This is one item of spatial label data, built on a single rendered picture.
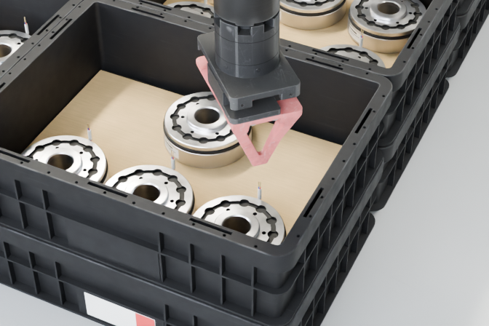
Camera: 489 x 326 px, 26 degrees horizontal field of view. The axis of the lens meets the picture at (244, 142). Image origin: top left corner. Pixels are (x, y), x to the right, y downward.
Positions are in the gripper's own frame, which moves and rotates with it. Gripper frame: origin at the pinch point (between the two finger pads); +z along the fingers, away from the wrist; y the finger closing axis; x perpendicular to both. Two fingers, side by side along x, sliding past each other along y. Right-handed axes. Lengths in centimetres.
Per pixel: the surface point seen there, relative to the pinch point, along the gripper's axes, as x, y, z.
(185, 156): -2.1, -15.9, 15.0
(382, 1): 30.7, -34.0, 12.5
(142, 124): -5.0, -24.6, 16.2
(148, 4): -0.8, -34.3, 6.0
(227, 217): -1.4, -3.1, 13.1
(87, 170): -13.5, -15.4, 13.3
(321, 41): 21.7, -33.0, 16.1
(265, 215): 2.6, -2.5, 13.6
